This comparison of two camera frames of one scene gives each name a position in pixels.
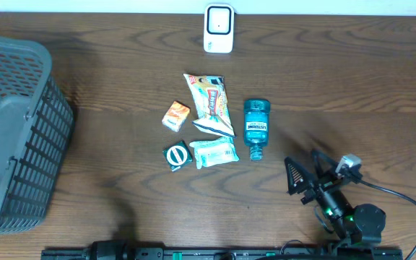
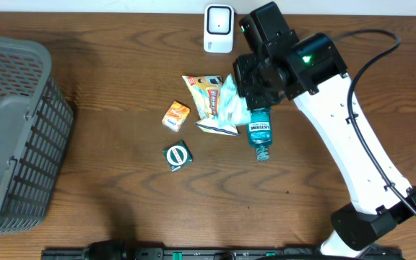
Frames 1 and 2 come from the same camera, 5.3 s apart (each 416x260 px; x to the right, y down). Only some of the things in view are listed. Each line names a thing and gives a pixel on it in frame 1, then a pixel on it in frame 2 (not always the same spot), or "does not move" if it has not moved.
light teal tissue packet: (215, 152) -> (233, 107)
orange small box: (176, 115) does not move
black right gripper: (316, 188) -> (256, 99)
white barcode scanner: (219, 23) does not move
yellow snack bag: (211, 100) does not move
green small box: (177, 154) does not move
